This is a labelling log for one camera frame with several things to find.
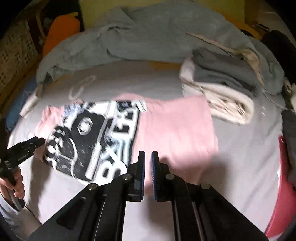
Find pink printed t-shirt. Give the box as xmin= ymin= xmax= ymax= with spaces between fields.
xmin=34 ymin=93 xmax=218 ymax=187

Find grey sleeve forearm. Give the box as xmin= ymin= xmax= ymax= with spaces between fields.
xmin=1 ymin=195 xmax=41 ymax=240

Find folded grey and cream clothes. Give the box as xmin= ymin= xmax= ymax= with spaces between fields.
xmin=179 ymin=48 xmax=264 ymax=125

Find person's left hand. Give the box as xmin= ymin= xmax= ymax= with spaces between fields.
xmin=0 ymin=167 xmax=25 ymax=205

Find folded white cloth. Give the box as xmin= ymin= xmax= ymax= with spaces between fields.
xmin=20 ymin=84 xmax=44 ymax=118

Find pink red garment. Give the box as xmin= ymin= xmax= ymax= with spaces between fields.
xmin=265 ymin=136 xmax=295 ymax=238

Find orange plush toy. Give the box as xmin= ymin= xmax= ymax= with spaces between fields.
xmin=43 ymin=12 xmax=81 ymax=56

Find grey-green crumpled blanket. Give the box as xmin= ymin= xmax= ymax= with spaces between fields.
xmin=36 ymin=1 xmax=284 ymax=95

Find black jacket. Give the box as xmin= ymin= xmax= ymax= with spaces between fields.
xmin=259 ymin=30 xmax=295 ymax=79

